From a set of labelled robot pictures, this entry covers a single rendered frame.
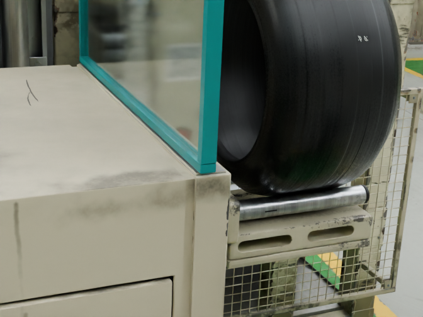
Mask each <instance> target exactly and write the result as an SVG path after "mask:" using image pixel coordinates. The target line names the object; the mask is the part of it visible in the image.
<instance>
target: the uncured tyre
mask: <svg viewBox="0 0 423 317"><path fill-rule="evenodd" d="M366 32H368V35H369V43H370V44H369V45H358V44H357V39H356V33H366ZM401 86H402V53H401V46H400V39H399V34H398V28H397V24H396V21H395V17H394V14H393V11H392V8H391V6H390V3H389V1H388V0H224V13H223V38H222V63H221V76H220V102H219V115H218V140H217V162H218V163H219V164H220V165H221V166H222V167H224V168H225V169H226V170H227V171H229V172H230V173H231V181H232V182H233V183H234V184H236V185H237V186H238V187H239V188H241V189H242V190H244V191H245V192H248V193H251V194H257V195H262V196H277V195H282V194H292V193H297V192H307V191H316V190H322V189H331V188H336V187H340V186H343V185H344V184H347V183H348V182H351V181H353V180H355V179H357V178H358V177H359V176H361V175H362V174H363V173H365V172H366V171H367V170H368V169H369V167H370V166H371V165H372V163H373V162H374V161H375V159H376V158H377V156H378V154H379V152H380V151H381V149H382V147H383V146H384V144H385V142H386V140H387V138H388V136H389V134H390V132H391V130H392V127H393V124H394V121H395V117H396V115H397V110H398V104H399V100H400V92H401Z"/></svg>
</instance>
